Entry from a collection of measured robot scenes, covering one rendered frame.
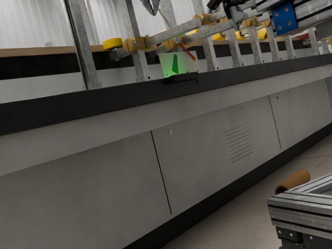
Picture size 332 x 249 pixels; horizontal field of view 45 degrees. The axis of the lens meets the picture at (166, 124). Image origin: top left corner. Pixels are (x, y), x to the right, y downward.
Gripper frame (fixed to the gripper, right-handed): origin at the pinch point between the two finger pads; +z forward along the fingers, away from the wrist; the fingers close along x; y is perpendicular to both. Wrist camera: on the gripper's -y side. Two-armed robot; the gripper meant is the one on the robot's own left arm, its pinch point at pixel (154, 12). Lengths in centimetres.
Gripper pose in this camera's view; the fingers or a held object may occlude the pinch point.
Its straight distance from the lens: 155.2
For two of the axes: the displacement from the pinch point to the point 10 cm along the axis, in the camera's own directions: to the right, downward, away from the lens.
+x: 9.2, -2.1, -3.3
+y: -3.1, 1.2, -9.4
